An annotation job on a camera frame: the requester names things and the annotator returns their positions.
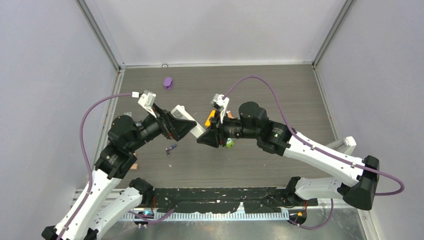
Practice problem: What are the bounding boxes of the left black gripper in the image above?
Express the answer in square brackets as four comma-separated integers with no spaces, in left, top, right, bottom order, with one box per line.
[127,102,197,152]

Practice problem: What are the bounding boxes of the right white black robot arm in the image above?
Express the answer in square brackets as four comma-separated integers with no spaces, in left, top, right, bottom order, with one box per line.
[197,101,380,211]

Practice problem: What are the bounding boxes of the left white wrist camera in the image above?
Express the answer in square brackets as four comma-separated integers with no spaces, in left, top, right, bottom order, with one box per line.
[131,89,157,118]

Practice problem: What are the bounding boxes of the purple plastic cap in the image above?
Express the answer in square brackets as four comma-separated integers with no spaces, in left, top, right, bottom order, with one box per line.
[163,77,173,90]

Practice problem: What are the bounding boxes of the small red blue figurine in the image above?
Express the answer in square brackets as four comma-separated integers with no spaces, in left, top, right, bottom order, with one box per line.
[226,111,234,119]

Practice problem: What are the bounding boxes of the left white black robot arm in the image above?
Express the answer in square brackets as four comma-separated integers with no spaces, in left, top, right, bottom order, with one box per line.
[41,105,198,240]

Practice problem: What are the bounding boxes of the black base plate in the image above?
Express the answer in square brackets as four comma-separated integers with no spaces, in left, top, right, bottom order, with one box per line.
[138,186,318,214]

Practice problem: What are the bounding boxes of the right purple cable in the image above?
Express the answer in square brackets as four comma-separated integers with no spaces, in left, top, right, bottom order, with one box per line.
[223,75,406,197]

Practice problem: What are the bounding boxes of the yellow triangular toy block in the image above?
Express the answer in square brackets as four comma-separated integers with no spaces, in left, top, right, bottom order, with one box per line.
[204,110,216,127]

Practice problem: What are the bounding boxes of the green monster toy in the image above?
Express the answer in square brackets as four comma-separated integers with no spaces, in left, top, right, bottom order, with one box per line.
[225,138,235,148]

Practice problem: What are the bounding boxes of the white remote control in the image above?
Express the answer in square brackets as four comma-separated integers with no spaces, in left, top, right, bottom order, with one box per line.
[170,105,206,139]

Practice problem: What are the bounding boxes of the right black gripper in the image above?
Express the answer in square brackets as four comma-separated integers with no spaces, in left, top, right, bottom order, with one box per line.
[197,109,259,148]

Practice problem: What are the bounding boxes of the wooden block lower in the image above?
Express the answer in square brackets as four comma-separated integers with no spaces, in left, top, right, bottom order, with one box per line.
[130,163,138,170]

